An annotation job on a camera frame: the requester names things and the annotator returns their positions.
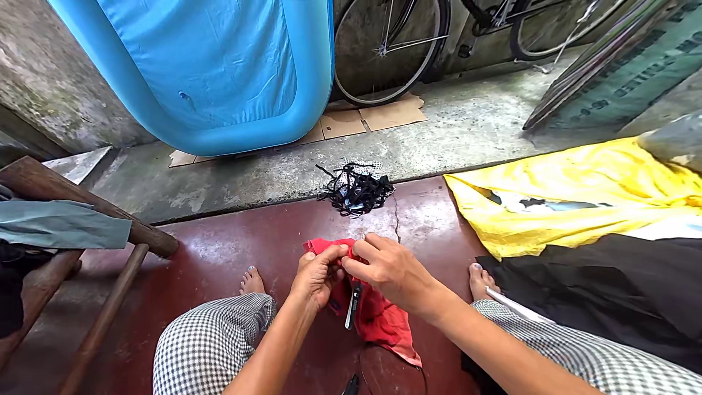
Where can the person's left hand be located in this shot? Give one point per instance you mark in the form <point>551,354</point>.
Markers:
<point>315,282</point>

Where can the person's right hand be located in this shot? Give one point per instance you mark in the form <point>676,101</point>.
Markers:
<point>397,274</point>

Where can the person's left thumb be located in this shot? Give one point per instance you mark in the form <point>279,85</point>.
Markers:
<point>332,253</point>

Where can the person's right middle finger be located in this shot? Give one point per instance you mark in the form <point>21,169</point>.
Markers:
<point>379,240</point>

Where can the person's right thumb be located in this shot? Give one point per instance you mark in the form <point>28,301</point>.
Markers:
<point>357,269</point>

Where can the person's left fingers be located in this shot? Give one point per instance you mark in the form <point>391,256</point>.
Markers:
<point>334,276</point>

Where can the person's right index finger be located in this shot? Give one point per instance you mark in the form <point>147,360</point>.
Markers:
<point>365,249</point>

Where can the red cloth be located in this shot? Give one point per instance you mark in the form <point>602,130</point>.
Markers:
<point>381,323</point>

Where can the person's right forearm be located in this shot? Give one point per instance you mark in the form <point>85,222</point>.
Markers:
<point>499,345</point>

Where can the person's left forearm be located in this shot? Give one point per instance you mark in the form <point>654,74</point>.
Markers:
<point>277,345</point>

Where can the white mesh cloth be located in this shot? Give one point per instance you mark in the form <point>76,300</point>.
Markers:
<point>344,174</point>

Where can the small black tool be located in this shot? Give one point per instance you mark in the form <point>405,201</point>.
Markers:
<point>351,386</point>

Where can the brown cardboard sheet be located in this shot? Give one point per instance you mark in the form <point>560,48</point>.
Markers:
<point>392,114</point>

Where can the yellow plastic sack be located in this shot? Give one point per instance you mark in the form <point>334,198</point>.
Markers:
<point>510,230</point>

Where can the white narrow strip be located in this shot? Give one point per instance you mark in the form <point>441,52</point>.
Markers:
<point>516,307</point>

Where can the person's legs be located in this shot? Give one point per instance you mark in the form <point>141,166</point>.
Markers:
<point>197,345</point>

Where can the blue inflatable pool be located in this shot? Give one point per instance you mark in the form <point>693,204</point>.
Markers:
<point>219,77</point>

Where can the black bicycle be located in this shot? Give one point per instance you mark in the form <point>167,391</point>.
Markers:
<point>440,38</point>

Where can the brown wooden bench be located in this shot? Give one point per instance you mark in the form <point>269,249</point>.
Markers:
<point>107,307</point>

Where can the black cloth sheet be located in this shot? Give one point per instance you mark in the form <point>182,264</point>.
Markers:
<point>609,291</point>

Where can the stack of flat boards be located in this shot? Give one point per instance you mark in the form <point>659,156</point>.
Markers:
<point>581,77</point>

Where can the grey-green cloth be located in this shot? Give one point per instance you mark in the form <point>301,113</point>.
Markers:
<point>66,226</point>

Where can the green printed sack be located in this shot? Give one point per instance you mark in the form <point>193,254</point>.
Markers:
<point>636,82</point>

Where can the grey plastic bundle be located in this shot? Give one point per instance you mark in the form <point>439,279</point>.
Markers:
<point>672,140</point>

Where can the dark black garment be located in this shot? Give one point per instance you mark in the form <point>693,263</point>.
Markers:
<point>10,296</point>

